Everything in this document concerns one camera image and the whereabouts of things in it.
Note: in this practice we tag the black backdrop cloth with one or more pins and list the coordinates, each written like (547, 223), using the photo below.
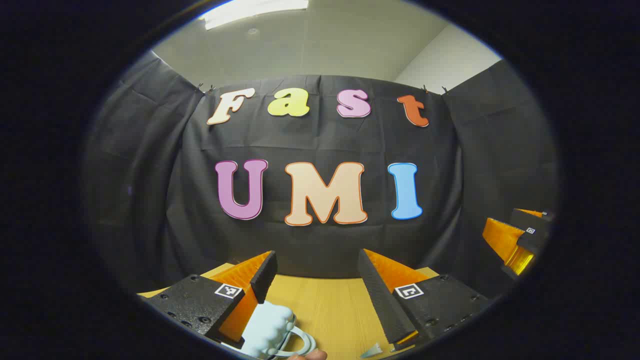
(150, 200)

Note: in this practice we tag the round ceiling smoke detector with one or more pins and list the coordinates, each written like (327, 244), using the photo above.
(252, 31)

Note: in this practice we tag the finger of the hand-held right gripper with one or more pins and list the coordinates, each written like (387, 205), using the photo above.
(502, 237)
(537, 213)

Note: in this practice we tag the ceiling light panel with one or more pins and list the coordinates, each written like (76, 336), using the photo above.
(250, 10)

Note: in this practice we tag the white tube with teal cap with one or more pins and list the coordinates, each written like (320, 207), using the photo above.
(372, 351)

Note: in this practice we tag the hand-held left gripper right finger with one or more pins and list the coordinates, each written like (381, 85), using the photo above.
(380, 300)

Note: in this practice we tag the light blue suitcase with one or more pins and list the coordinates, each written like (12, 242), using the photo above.
(267, 325)

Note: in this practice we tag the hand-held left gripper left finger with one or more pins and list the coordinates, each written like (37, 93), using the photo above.
(202, 302)

